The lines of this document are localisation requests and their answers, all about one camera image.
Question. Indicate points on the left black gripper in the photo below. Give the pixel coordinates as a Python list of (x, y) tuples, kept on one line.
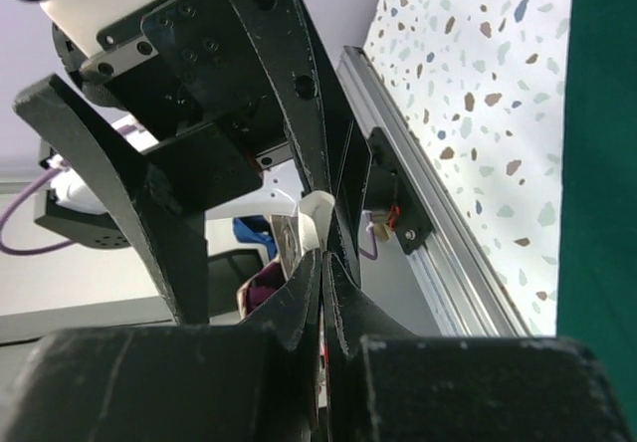
[(215, 133)]

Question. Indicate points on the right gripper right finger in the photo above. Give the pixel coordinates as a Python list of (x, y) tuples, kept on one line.
[(372, 365)]

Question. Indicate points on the green surgical drape cloth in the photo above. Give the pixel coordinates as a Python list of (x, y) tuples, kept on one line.
[(597, 259)]

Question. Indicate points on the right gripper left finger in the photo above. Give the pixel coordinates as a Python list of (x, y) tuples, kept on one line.
[(291, 316)]

